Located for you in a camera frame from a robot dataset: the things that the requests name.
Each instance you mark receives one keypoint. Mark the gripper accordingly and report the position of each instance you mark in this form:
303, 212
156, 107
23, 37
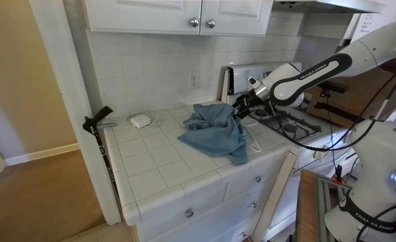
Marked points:
250, 97

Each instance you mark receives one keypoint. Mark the blue cloth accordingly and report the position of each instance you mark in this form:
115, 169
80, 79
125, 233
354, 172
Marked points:
214, 134

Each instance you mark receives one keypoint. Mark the wide white drawer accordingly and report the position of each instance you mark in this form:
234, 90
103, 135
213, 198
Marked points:
174, 210

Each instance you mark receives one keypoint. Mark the narrow white drawer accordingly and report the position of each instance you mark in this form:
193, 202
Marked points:
231, 215
248, 181

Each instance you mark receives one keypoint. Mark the round silver cabinet knob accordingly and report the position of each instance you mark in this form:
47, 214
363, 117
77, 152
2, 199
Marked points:
194, 22
211, 24

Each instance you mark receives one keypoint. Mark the brown cardboard box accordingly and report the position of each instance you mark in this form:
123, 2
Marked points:
356, 97

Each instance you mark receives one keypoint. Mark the whiteboard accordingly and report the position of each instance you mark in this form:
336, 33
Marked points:
372, 20

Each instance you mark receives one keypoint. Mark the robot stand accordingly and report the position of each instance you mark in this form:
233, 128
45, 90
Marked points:
310, 208

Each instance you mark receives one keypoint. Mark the narrow white cabinet door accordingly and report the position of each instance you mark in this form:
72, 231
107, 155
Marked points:
238, 16

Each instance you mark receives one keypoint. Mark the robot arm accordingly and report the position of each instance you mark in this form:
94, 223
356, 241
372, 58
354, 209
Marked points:
362, 50

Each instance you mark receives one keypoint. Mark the white power adapter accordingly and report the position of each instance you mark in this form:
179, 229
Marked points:
141, 120

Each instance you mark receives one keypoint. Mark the white upper cabinet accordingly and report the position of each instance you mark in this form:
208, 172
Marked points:
151, 16

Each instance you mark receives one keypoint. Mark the white gas stove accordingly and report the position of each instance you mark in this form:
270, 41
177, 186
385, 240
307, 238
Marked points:
245, 75

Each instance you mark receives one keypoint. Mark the white range hood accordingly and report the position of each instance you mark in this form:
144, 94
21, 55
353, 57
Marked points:
335, 4

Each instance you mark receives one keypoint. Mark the white wall socket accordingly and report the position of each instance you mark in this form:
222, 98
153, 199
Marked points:
194, 80

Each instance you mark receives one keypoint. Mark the wide white cabinet door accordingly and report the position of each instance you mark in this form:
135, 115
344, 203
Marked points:
144, 15

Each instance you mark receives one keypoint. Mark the white stove knob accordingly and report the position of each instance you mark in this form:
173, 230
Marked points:
318, 155

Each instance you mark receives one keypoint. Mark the black stove burner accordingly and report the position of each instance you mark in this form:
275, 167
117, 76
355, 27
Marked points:
261, 113
290, 128

